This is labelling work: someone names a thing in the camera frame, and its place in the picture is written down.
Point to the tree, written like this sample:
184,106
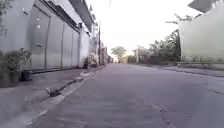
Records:
118,52

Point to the pale flowering bush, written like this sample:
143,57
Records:
92,59

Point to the pole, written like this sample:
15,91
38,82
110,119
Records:
99,43

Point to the grey asphalt road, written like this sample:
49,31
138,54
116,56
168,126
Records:
133,96

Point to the row of trees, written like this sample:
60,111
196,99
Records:
163,50

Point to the grey building with gate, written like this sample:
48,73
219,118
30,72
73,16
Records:
53,40

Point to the concrete pavement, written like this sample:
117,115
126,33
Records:
30,90
196,70

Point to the dark pot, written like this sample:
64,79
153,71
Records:
26,75

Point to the green bush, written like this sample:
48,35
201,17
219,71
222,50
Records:
11,66

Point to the white wall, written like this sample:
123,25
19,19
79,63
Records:
203,36

